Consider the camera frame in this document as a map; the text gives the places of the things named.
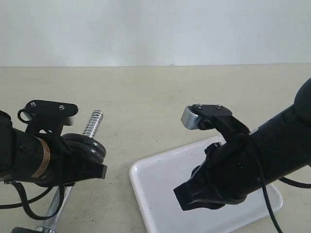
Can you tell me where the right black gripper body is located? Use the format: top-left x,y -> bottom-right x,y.
191,141 -> 265,206

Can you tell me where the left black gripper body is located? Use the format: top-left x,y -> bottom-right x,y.
46,135 -> 85,187

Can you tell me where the chrome threaded dumbbell bar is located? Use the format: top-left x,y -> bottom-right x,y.
35,109 -> 105,233

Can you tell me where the black weight plate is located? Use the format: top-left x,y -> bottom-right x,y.
61,133 -> 102,164
11,227 -> 38,233
62,133 -> 106,165

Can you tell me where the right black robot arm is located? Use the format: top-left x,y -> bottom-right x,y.
174,81 -> 311,211

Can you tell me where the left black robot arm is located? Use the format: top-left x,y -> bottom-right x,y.
0,112 -> 107,187

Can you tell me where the white rectangular plastic tray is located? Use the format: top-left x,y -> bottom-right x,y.
129,136 -> 269,233

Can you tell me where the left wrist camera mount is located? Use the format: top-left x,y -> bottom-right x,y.
17,100 -> 79,137

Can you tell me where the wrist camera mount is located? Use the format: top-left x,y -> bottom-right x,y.
181,104 -> 250,142
17,100 -> 79,137

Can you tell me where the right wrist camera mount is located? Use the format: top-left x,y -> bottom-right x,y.
181,104 -> 250,142

